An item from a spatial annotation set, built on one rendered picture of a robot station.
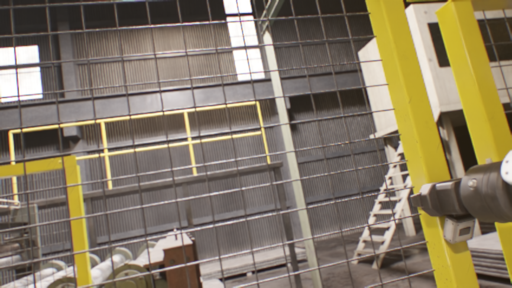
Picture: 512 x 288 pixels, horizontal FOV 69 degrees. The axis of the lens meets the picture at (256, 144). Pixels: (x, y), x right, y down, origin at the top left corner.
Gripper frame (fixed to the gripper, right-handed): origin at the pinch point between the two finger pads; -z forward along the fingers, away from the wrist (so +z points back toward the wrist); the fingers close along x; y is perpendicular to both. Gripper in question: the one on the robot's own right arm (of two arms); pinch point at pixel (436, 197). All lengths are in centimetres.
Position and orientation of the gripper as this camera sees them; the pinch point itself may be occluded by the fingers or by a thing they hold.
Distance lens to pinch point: 75.8
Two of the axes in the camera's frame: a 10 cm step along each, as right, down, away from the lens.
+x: 9.6, -1.4, 2.4
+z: 2.1, -1.9, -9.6
